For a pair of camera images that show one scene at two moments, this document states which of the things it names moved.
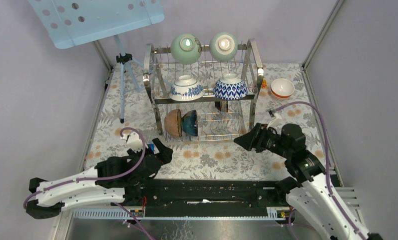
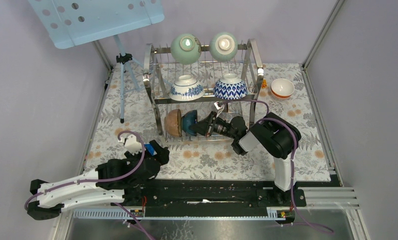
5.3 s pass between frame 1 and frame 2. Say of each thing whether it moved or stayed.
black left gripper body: stayed
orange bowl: stayed
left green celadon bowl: stayed
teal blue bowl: stayed
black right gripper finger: moved
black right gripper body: moved
